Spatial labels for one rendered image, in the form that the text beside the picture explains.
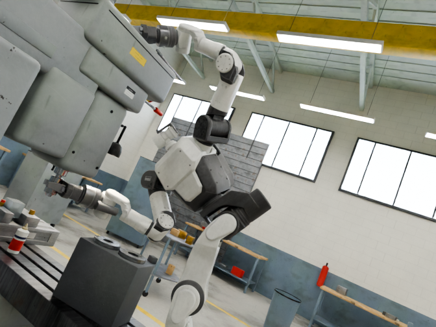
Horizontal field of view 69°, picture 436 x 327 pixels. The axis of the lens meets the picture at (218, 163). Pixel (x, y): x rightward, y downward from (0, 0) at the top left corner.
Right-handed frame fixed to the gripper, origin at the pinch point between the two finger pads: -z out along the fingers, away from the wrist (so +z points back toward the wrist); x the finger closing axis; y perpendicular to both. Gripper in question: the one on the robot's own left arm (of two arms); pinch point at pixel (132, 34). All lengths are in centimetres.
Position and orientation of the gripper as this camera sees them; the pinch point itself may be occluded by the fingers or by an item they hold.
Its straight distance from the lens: 146.6
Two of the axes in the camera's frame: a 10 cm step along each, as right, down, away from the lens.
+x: -4.3, -0.4, 9.0
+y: -0.7, -9.9, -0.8
